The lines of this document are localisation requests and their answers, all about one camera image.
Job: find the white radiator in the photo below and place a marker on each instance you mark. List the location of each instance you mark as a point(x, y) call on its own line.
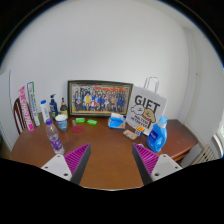
point(206, 155)

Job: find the clear purple-label water bottle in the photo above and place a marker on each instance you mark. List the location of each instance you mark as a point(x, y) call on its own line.
point(55, 140)

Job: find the small colourful cube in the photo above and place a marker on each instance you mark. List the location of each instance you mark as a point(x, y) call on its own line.
point(139, 131)

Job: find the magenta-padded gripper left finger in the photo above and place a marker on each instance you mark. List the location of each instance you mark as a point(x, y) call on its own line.
point(76, 160)

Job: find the small patterned flat box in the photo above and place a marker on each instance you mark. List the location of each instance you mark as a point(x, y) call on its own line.
point(129, 134)

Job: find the blue detergent bottle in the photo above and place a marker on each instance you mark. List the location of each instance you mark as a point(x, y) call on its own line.
point(156, 136)

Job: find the brown wooden chair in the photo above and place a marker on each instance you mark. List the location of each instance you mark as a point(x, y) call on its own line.
point(18, 115)

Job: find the white bottle blue cap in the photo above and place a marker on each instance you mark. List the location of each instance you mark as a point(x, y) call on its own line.
point(45, 111)

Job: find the brown yellow-label pump bottle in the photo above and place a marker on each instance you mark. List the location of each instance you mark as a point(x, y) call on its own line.
point(63, 109)

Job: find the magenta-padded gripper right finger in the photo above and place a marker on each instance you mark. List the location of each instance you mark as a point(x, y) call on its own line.
point(146, 160)

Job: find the framed group photo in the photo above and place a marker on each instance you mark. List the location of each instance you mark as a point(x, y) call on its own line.
point(100, 98)

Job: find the blue patterned paper cup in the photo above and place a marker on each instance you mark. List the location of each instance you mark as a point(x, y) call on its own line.
point(61, 123)

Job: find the small green packet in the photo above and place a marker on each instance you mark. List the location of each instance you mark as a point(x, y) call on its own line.
point(80, 120)
point(92, 122)

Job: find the white paper gift bag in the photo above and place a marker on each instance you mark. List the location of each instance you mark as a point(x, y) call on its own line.
point(145, 106)

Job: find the dark blue pump bottle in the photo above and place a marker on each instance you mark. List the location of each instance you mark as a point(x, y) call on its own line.
point(53, 108)

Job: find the flat round red coaster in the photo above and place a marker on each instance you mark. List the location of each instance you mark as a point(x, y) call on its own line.
point(77, 129)

